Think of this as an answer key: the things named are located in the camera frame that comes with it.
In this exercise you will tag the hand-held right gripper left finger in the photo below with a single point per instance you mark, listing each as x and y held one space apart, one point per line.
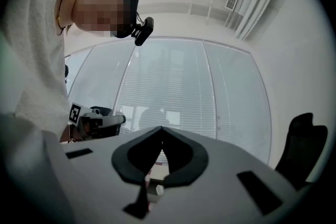
120 160

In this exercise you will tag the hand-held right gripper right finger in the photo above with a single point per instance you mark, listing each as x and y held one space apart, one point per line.
193 160

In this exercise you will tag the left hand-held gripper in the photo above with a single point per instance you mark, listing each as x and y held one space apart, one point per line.
90 123

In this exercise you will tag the small white item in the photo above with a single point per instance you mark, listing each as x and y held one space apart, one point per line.
159 189

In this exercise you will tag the glass partition with blinds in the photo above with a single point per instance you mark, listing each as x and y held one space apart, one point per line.
178 86

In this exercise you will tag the person's light grey shirt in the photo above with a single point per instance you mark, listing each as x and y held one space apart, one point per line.
34 55

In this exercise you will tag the black office chair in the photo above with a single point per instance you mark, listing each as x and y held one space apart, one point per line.
302 149

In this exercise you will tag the person's head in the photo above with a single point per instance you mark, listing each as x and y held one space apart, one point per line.
92 8

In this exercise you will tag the black head-mounted camera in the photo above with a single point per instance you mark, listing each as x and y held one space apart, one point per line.
144 31

